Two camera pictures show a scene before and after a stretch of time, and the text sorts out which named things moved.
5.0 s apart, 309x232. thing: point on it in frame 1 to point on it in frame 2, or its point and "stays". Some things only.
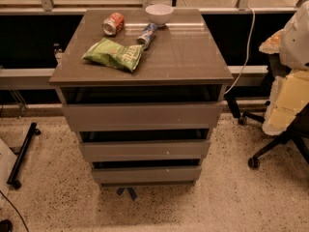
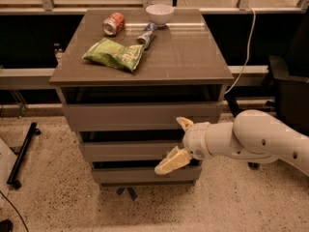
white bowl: (159, 14) stays
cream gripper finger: (272, 44) to (185, 123)
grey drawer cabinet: (142, 99) stays
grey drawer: (146, 150) stays
